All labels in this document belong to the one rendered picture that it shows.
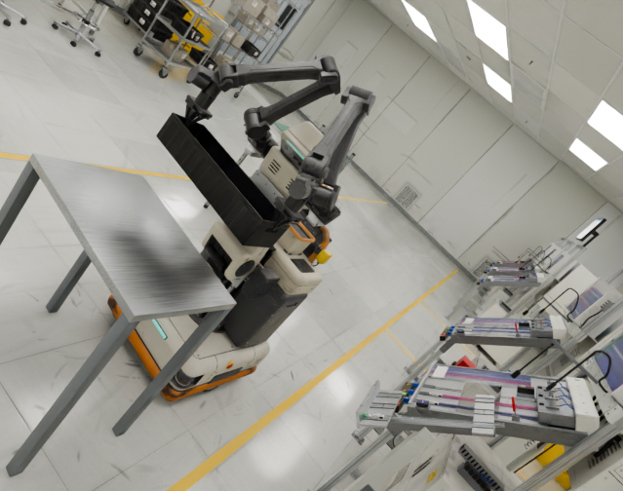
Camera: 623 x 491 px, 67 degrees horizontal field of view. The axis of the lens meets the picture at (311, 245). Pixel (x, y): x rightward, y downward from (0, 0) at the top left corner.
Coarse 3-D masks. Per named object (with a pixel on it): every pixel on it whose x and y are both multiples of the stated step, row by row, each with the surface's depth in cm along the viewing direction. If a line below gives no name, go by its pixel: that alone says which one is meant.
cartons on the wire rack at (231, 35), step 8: (240, 0) 688; (248, 0) 687; (256, 0) 698; (248, 8) 697; (256, 8) 709; (264, 8) 734; (256, 16) 720; (264, 16) 737; (272, 16) 750; (224, 24) 702; (272, 24) 766; (216, 32) 697; (232, 32) 715; (232, 40) 730; (240, 40) 739
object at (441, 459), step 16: (432, 448) 263; (448, 448) 238; (480, 448) 257; (416, 464) 261; (432, 464) 237; (448, 464) 221; (496, 464) 256; (400, 480) 260; (416, 480) 235; (432, 480) 215; (448, 480) 210; (464, 480) 219; (512, 480) 253
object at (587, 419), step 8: (568, 384) 221; (576, 384) 221; (584, 384) 221; (568, 392) 217; (576, 392) 211; (584, 392) 211; (576, 400) 201; (584, 400) 201; (592, 400) 201; (576, 408) 193; (584, 408) 193; (592, 408) 193; (576, 416) 188; (584, 416) 187; (592, 416) 186; (576, 424) 188; (584, 424) 187; (592, 424) 186; (592, 432) 186
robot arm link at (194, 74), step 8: (200, 64) 165; (192, 72) 166; (200, 72) 164; (208, 72) 166; (216, 72) 171; (192, 80) 164; (200, 80) 166; (208, 80) 167; (216, 80) 168; (224, 80) 166; (200, 88) 169; (224, 88) 168
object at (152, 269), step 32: (32, 160) 153; (64, 160) 163; (64, 192) 149; (96, 192) 161; (128, 192) 175; (0, 224) 161; (96, 224) 147; (128, 224) 159; (160, 224) 173; (96, 256) 137; (128, 256) 146; (160, 256) 157; (192, 256) 171; (64, 288) 208; (128, 288) 135; (160, 288) 144; (192, 288) 156; (224, 288) 169; (128, 320) 129; (96, 352) 135; (192, 352) 175; (160, 384) 179; (64, 416) 146; (128, 416) 187; (32, 448) 149
